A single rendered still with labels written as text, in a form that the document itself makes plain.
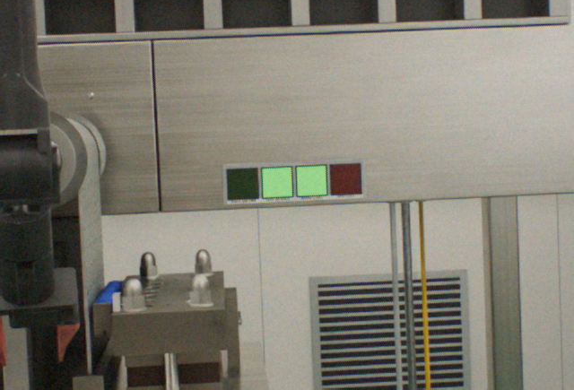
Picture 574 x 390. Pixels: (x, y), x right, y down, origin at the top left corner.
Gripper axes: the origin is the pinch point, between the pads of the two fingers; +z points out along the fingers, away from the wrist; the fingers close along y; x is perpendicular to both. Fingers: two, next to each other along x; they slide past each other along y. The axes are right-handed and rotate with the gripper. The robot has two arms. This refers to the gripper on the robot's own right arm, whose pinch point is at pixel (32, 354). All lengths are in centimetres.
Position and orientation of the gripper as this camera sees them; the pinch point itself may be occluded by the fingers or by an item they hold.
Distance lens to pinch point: 125.2
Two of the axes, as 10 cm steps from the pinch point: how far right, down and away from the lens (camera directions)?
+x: 2.0, 5.3, -8.2
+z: -0.6, 8.5, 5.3
